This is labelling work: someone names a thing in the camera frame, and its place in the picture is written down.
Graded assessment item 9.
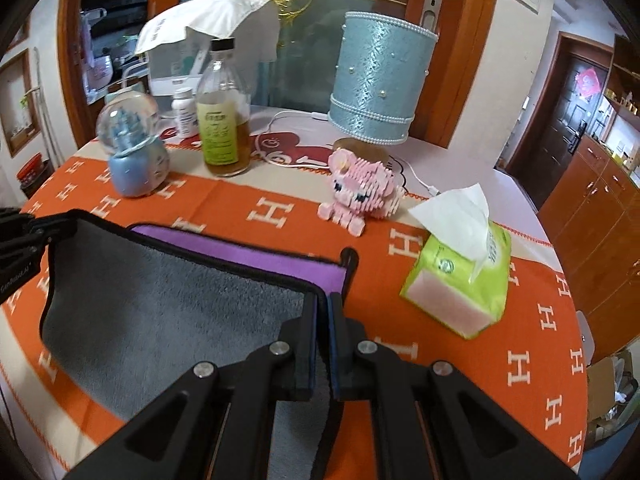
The grey purple microfibre towel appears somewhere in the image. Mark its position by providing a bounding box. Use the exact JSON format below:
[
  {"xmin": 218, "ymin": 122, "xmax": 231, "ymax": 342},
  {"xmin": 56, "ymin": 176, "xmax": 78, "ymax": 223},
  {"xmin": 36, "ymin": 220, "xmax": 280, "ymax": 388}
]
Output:
[{"xmin": 39, "ymin": 210, "xmax": 359, "ymax": 479}]

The orange H-pattern tablecloth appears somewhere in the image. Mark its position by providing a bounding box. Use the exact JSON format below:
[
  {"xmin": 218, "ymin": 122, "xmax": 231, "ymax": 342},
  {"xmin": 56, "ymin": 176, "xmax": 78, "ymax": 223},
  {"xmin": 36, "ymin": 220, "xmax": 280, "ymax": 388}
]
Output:
[{"xmin": 1, "ymin": 142, "xmax": 587, "ymax": 479}]

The green tissue pack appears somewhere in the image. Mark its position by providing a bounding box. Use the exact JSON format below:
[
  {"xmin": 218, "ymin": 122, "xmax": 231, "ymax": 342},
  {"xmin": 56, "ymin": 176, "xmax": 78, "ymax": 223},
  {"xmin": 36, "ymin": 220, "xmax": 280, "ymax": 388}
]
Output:
[{"xmin": 400, "ymin": 184, "xmax": 512, "ymax": 339}]

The blue snow globe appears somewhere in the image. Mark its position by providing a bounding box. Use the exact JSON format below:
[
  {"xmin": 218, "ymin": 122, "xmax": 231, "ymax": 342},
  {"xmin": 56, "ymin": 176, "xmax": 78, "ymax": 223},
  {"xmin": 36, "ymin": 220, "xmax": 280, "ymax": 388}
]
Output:
[{"xmin": 96, "ymin": 88, "xmax": 169, "ymax": 198}]

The cardboard box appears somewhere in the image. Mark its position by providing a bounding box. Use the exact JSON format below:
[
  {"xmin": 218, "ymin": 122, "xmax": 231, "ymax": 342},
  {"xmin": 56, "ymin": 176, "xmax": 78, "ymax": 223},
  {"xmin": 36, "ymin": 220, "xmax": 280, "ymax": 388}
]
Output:
[{"xmin": 587, "ymin": 349, "xmax": 639, "ymax": 445}]

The small white pill bottle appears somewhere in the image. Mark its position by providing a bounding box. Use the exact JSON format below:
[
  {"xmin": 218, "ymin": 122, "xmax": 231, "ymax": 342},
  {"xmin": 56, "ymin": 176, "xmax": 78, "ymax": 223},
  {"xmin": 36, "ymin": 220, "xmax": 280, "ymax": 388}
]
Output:
[{"xmin": 171, "ymin": 87, "xmax": 198, "ymax": 139}]

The pink brick pig figure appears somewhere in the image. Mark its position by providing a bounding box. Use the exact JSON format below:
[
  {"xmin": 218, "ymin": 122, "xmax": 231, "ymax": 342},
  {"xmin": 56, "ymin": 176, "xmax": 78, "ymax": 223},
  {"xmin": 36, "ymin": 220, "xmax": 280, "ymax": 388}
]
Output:
[{"xmin": 317, "ymin": 148, "xmax": 405, "ymax": 236}]

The glass bottle yellow liquid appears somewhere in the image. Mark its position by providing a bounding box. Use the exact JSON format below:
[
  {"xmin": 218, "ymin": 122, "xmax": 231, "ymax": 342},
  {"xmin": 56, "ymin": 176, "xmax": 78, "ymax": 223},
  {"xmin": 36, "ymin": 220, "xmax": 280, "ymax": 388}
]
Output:
[{"xmin": 195, "ymin": 38, "xmax": 250, "ymax": 177}]

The wooden glass sliding door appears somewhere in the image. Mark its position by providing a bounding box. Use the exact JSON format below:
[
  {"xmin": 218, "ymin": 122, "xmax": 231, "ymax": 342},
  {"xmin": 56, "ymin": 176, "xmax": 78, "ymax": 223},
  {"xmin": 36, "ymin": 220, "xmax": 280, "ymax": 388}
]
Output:
[{"xmin": 58, "ymin": 0, "xmax": 497, "ymax": 148}]

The white cloth-covered plastic box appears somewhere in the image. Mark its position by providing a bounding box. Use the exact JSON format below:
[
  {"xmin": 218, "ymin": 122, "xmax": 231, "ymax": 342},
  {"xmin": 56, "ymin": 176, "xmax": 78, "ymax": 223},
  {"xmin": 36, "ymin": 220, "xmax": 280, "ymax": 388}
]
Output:
[{"xmin": 136, "ymin": 0, "xmax": 280, "ymax": 100}]

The brown wooden cabinet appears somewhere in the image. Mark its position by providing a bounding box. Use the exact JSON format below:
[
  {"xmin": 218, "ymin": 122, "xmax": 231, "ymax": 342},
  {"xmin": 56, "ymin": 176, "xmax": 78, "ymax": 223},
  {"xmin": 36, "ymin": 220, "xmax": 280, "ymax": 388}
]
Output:
[{"xmin": 537, "ymin": 34, "xmax": 640, "ymax": 361}]

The red white cartoon mat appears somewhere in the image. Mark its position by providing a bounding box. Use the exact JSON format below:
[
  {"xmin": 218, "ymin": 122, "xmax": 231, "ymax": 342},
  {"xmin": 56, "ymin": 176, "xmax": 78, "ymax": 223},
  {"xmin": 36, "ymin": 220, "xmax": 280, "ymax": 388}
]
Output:
[{"xmin": 158, "ymin": 123, "xmax": 407, "ymax": 196}]

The dark entrance door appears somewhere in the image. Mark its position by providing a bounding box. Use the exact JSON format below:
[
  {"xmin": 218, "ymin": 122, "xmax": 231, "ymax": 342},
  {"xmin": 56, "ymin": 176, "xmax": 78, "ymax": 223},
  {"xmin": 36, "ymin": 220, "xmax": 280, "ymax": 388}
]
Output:
[{"xmin": 505, "ymin": 31, "xmax": 615, "ymax": 209}]

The blue pearl table lamp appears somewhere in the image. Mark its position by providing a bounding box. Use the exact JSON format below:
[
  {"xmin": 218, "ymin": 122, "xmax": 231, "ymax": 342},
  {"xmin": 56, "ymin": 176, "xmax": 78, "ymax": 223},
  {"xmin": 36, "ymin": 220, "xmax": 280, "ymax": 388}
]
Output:
[{"xmin": 328, "ymin": 11, "xmax": 438, "ymax": 164}]

